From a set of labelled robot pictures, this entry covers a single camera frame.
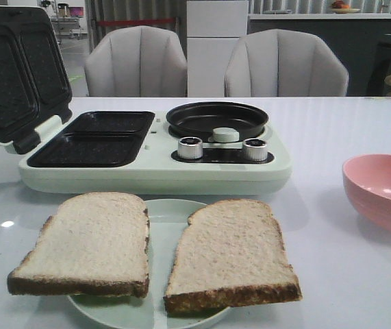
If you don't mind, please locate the bread slice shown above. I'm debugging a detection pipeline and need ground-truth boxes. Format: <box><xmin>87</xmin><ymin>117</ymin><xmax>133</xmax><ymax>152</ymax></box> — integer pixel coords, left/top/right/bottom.
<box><xmin>164</xmin><ymin>199</ymin><xmax>302</xmax><ymax>313</ymax></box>
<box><xmin>7</xmin><ymin>192</ymin><xmax>150</xmax><ymax>298</ymax></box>

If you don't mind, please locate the pink bowl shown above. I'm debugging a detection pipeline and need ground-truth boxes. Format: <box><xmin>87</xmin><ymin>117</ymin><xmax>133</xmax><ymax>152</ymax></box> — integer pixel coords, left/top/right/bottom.
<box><xmin>342</xmin><ymin>154</ymin><xmax>391</xmax><ymax>231</ymax></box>

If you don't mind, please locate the breakfast maker hinged lid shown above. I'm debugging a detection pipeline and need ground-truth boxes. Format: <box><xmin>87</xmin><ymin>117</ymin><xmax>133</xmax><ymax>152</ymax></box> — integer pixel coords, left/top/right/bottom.
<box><xmin>0</xmin><ymin>6</ymin><xmax>72</xmax><ymax>154</ymax></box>

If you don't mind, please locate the mint green breakfast maker base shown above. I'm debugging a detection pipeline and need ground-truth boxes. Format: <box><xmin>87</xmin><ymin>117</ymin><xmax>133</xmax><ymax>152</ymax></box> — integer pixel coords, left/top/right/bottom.
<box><xmin>18</xmin><ymin>111</ymin><xmax>292</xmax><ymax>195</ymax></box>

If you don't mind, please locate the left silver control knob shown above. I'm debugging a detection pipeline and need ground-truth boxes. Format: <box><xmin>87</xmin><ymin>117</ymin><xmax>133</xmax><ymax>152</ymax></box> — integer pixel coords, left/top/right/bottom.
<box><xmin>177</xmin><ymin>136</ymin><xmax>203</xmax><ymax>160</ymax></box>

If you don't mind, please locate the silver control knob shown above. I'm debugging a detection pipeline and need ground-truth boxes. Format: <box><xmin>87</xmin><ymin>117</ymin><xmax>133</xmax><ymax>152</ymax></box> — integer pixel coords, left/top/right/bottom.
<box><xmin>177</xmin><ymin>136</ymin><xmax>203</xmax><ymax>160</ymax></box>
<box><xmin>242</xmin><ymin>138</ymin><xmax>268</xmax><ymax>162</ymax></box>

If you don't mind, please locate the black round frying pan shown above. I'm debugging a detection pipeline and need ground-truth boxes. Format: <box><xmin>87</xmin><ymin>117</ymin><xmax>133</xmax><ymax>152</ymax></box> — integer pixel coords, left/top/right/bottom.
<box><xmin>166</xmin><ymin>101</ymin><xmax>268</xmax><ymax>142</ymax></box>

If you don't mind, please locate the mint green round plate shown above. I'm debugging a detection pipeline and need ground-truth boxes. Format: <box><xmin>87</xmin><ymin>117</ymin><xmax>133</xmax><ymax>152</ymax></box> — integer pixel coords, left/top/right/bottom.
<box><xmin>68</xmin><ymin>199</ymin><xmax>231</xmax><ymax>328</ymax></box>

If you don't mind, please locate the right silver control knob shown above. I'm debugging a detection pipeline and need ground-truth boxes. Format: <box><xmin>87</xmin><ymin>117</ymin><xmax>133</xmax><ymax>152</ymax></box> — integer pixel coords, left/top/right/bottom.
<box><xmin>242</xmin><ymin>138</ymin><xmax>268</xmax><ymax>162</ymax></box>

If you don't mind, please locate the left grey upholstered chair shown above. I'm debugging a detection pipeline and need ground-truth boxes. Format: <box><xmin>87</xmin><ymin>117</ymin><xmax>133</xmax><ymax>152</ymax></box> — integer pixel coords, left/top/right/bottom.
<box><xmin>84</xmin><ymin>26</ymin><xmax>188</xmax><ymax>97</ymax></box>

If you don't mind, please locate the grey upholstered chair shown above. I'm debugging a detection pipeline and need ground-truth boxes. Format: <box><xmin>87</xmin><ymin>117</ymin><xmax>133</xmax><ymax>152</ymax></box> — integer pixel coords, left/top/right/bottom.
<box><xmin>84</xmin><ymin>26</ymin><xmax>188</xmax><ymax>97</ymax></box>
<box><xmin>224</xmin><ymin>29</ymin><xmax>349</xmax><ymax>97</ymax></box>

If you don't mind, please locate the right grey upholstered chair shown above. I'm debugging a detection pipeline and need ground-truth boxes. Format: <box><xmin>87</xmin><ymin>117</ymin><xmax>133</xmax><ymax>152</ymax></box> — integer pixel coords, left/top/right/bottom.
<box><xmin>224</xmin><ymin>29</ymin><xmax>349</xmax><ymax>97</ymax></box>

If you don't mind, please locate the white cabinet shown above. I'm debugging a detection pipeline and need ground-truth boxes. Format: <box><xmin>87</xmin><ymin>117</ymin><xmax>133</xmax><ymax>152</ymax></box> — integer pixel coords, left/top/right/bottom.
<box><xmin>186</xmin><ymin>1</ymin><xmax>249</xmax><ymax>97</ymax></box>

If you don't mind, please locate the fruit plate on counter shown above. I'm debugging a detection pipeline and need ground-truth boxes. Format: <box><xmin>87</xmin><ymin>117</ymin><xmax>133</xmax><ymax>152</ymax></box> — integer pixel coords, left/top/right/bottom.
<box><xmin>329</xmin><ymin>0</ymin><xmax>360</xmax><ymax>14</ymax></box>

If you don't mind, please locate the grey counter with white top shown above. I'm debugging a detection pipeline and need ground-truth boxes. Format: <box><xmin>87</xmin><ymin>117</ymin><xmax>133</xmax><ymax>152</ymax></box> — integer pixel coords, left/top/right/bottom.
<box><xmin>248</xmin><ymin>13</ymin><xmax>391</xmax><ymax>97</ymax></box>

